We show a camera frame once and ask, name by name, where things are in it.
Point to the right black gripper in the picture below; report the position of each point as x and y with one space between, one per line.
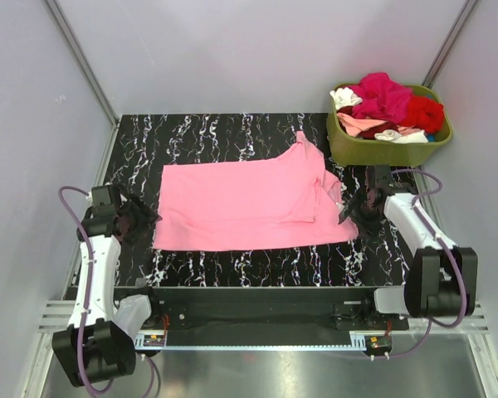
356 203

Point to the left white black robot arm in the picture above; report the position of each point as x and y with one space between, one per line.
97 344

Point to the right aluminium frame post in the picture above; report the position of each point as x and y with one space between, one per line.
449 43

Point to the left small circuit board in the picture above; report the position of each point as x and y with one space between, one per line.
154 340

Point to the small circuit board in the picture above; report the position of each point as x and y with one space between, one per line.
378 342
154 340

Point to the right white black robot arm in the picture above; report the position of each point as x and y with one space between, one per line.
441 282

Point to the right small circuit board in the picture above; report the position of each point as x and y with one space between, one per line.
378 342

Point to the dark red t shirt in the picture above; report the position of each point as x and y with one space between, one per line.
369 134

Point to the magenta t shirt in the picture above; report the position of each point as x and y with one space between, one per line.
382 98

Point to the left aluminium frame post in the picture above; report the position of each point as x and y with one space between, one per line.
74 46

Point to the light pink t shirt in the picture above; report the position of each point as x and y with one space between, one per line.
277 203

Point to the cream white t shirt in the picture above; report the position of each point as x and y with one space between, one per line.
405 136

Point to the olive green laundry basket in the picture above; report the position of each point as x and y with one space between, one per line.
349 151

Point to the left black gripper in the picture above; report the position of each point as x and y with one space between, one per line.
146 216

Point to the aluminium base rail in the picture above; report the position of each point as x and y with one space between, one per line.
307 338

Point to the peach t shirt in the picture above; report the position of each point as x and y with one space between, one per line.
353 127

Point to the aluminium frame post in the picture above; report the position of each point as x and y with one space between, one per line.
74 46
449 43

